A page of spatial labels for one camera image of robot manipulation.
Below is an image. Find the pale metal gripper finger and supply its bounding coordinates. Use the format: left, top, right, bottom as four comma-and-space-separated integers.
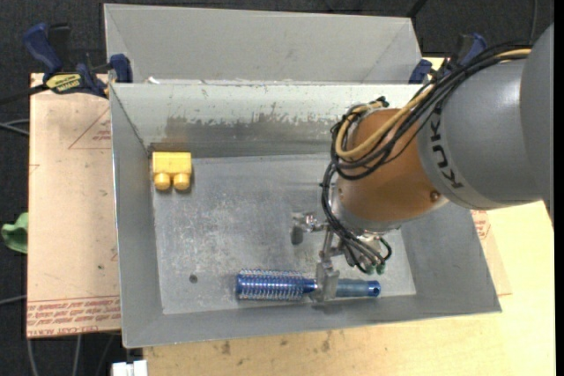
328, 268, 342, 302
314, 262, 330, 303

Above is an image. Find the blue hairbrush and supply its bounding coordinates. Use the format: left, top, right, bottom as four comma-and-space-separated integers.
235, 268, 382, 303

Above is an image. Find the grey metal bin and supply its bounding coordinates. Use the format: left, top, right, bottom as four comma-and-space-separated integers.
103, 3, 503, 350

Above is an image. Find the yellow toy building block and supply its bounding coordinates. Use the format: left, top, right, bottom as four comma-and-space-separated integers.
151, 151, 194, 192

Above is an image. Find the brown cardboard board, red print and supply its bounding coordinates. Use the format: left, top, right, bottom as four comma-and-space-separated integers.
26, 72, 513, 340

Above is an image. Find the black cylinder on white bracket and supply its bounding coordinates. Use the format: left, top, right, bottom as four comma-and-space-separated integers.
290, 210, 328, 247

